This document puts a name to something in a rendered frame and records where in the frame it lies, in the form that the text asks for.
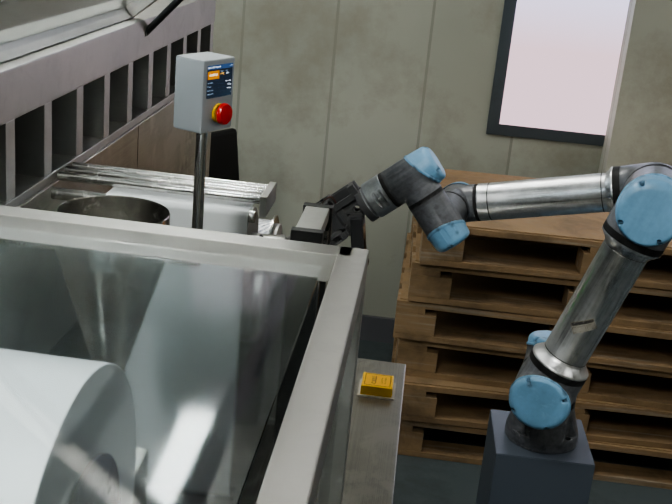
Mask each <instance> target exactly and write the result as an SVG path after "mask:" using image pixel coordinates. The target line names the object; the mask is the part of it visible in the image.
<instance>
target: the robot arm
mask: <svg viewBox="0 0 672 504"><path fill-rule="evenodd" d="M445 176H446V174H445V171H444V168H443V167H442V165H441V163H440V161H439V160H438V158H437V157H436V155H435V154H434V153H433V151H432V150H431V149H429V148H428V147H420V148H419V149H417V150H415V151H413V152H412V153H410V154H408V155H405V156H404V158H402V159H401V160H399V161H398V162H396V163H394V164H393V165H391V166H390V167H388V168H387V169H385V170H384V171H382V172H381V173H379V174H377V175H375V176H374V177H372V178H371V179H369V180H368V181H366V182H365V183H363V184H361V187H359V186H358V185H357V183H356V182H355V180H353V181H352V182H350V183H348V184H347V185H345V186H344V187H342V188H341V189H339V190H338V191H336V192H335V193H333V194H329V195H327V196H326V197H324V198H322V199H321V200H320V201H318V202H316V203H318V204H326V205H333V206H334V209H333V220H332V230H331V241H330V244H332V245H335V246H337V245H338V244H340V243H341V242H343V241H344V240H345V239H347V238H348V236H351V248H355V247H358V248H360V249H367V247H366V226H365V215H366V216H367V218H368V219H369V220H371V221H372V222H374V221H375V220H377V219H379V217H384V216H385V215H387V214H388V213H390V212H392V211H393V210H395V209H396V208H398V207H400V206H401V205H403V204H405V203H406V204H407V206H408V208H409V209H410V211H411V212H412V214H413V216H414V217H415V219H416V220H417V222H418V223H419V225H420V227H421V228H422V230H423V231H424V233H425V234H426V236H427V239H428V240H429V241H430V242H431V243H432V245H433V246H434V248H435V249H436V250H437V251H438V252H445V251H447V250H449V249H451V248H453V247H455V246H456V245H458V244H459V243H461V242H462V241H464V240H465V239H466V238H467V237H468V236H469V234H470V231H469V229H468V227H467V226H466V222H474V221H488V220H502V219H516V218H530V217H544V216H558V215H572V214H585V213H599V212H609V215H608V217H607V219H606V220H605V222H604V224H603V226H602V229H603V232H604V235H605V239H604V241H603V243H602V244H601V246H600V248H599V250H598V251H597V253H596V255H595V257H594V258H593V260H592V262H591V264H590V265H589V267H588V269H587V271H586V272H585V274H584V276H583V278H582V279H581V281H580V283H579V285H578V286H577V288H576V290H575V292H574V293H573V295H572V297H571V298H570V300H569V302H568V304H567V305H566V307H565V309H564V311H563V312H562V314H561V316H560V318H559V319H558V321H557V323H556V325H555V326H554V328H553V330H552V331H548V330H539V331H534V332H532V333H531V334H530V335H529V338H528V342H526V344H527V349H526V354H525V358H524V361H523V363H522V365H521V367H520V370H519V372H518V374H517V376H516V378H515V380H514V382H513V383H512V385H511V387H510V390H509V405H510V408H511V412H510V414H509V415H508V417H507V420H506V424H505V434H506V436H507V437H508V438H509V439H510V440H511V441H512V442H513V443H515V444H516V445H518V446H520V447H522V448H524V449H527V450H530V451H533V452H538V453H544V454H562V453H566V452H569V451H571V450H573V449H574V448H575V447H576V445H577V440H578V427H577V421H576V415H575V403H576V398H577V395H578V393H579V391H580V390H581V388H582V386H583V385H584V383H585V381H586V380H587V378H588V376H589V373H588V370H587V367H586V364H587V362H588V360H589V359H590V357H591V355H592V354H593V352H594V350H595V349H596V347H597V345H598V344H599V342H600V340H601V339H602V337H603V335H604V334H605V332H606V330H607V329H608V327H609V325H610V324H611V322H612V320H613V319H614V317H615V315H616V314H617V312H618V310H619V309H620V307H621V305H622V304H623V302H624V300H625V299H626V297H627V295H628V294H629V292H630V290H631V289H632V287H633V285H634V284H635V282H636V280H637V279H638V277H639V275H640V274H641V272H642V270H643V269H644V267H645V265H646V264H647V262H648V261H650V260H655V259H659V258H660V257H661V256H662V254H663V252H664V251H665V249H666V247H667V246H668V244H669V242H670V241H671V239H672V166H670V165H668V164H665V163H661V162H648V163H640V164H632V165H625V166H615V167H611V168H610V169H609V170H608V171H607V172H606V173H596V174H584V175H573V176H561V177H550V178H538V179H527V180H515V181H504V182H492V183H481V184H468V183H465V182H454V183H451V184H449V185H447V186H446V187H444V188H442V186H441V184H440V182H441V181H442V180H443V179H444V178H445ZM355 206H359V207H360V208H356V207H355Z"/></svg>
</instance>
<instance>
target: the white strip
mask: <svg viewBox="0 0 672 504"><path fill-rule="evenodd" d="M98 195H119V196H130V197H137V198H143V199H147V200H151V201H154V202H157V203H159V204H161V205H163V206H165V207H166V208H167V209H168V210H169V212H170V226H177V227H185V228H192V209H193V201H192V200H184V199H175V198H167V197H159V196H150V195H142V194H133V193H125V192H116V191H108V192H107V193H102V192H93V191H85V190H76V189H68V188H60V187H52V189H51V198H52V199H58V200H66V201H69V200H72V199H76V198H80V197H87V196H98ZM250 208H251V207H243V206H234V205H226V204H217V203H209V202H204V215H203V230H210V231H219V232H227V233H235V234H244V235H247V222H250V223H255V219H256V211H253V210H250Z"/></svg>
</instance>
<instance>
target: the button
mask: <svg viewBox="0 0 672 504"><path fill-rule="evenodd" d="M393 382H394V376H390V375H382V374H374V373H367V372H364V373H363V377H362V383H361V390H360V394H366V395H374V396H382V397H389V398H391V397H392V390H393Z"/></svg>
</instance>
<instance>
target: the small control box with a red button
mask: <svg viewBox="0 0 672 504"><path fill-rule="evenodd" d="M234 65H235V58H234V57H233V56H228V55H223V54H218V53H213V52H200V53H191V54H183V55H178V56H177V57H176V72H175V96H174V120H173V126H174V127H175V128H178V129H182V130H186V131H190V132H195V133H199V134H202V133H206V132H211V131H216V130H220V129H225V128H229V127H230V126H231V118H232V99H233V82H234Z"/></svg>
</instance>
